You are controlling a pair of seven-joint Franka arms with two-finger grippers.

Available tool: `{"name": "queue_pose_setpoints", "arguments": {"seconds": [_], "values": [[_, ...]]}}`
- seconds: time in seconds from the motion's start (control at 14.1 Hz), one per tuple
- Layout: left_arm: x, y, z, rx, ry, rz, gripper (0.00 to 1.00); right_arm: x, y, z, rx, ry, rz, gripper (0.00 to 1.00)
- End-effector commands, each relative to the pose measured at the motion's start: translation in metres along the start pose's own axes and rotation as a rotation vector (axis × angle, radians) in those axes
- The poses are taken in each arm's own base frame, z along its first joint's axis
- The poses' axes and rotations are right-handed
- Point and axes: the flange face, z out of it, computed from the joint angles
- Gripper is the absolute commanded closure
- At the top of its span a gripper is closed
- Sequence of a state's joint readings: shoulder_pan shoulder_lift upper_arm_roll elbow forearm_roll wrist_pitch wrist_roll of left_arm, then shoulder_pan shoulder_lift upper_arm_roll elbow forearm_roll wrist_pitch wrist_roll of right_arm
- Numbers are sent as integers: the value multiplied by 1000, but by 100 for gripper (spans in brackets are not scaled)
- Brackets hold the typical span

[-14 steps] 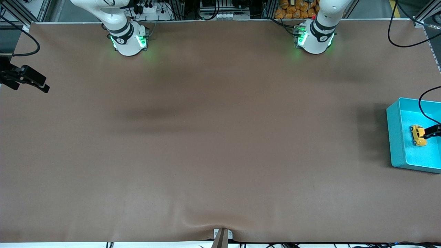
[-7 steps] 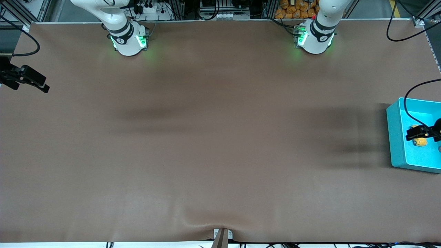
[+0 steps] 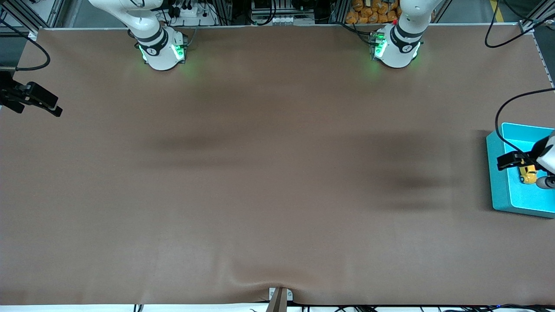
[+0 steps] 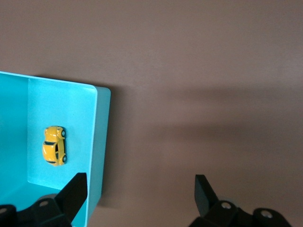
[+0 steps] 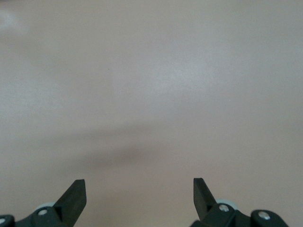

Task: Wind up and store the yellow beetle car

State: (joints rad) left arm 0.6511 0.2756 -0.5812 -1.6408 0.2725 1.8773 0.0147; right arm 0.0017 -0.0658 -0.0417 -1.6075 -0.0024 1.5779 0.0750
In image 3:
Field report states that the yellow beetle toy car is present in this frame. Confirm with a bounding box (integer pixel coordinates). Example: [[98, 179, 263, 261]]
[[519, 164, 539, 185]]

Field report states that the teal plastic bin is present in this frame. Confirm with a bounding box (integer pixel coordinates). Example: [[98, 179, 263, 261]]
[[486, 122, 555, 219]]

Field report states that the white power strip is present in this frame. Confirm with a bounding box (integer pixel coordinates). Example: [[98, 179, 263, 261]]
[[167, 0, 219, 26]]

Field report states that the orange object pile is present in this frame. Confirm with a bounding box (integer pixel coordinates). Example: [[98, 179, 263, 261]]
[[346, 0, 435, 25]]

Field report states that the brown table mat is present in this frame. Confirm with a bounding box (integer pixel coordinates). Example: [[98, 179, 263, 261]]
[[0, 24, 555, 306]]

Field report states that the black electronics box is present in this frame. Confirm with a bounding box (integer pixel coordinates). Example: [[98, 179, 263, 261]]
[[251, 0, 278, 14]]

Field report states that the white terminal block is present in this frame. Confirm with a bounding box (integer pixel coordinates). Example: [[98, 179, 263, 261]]
[[251, 15, 316, 26]]

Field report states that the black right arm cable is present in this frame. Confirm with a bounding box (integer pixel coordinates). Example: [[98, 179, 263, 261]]
[[0, 22, 51, 71]]

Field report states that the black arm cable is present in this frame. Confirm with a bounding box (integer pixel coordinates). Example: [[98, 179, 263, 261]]
[[0, 22, 51, 71], [484, 0, 555, 152]]

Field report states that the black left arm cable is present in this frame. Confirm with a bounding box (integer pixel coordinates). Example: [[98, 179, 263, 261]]
[[484, 0, 555, 152]]

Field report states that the aluminium frame rail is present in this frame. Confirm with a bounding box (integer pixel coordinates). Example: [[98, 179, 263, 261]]
[[519, 0, 555, 89], [0, 0, 65, 33]]

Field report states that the aluminium profile post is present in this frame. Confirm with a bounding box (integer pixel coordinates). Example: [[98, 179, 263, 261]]
[[217, 0, 235, 26], [330, 0, 349, 24]]

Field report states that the metal table clamp bracket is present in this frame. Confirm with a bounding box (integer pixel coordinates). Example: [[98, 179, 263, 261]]
[[266, 287, 294, 312]]

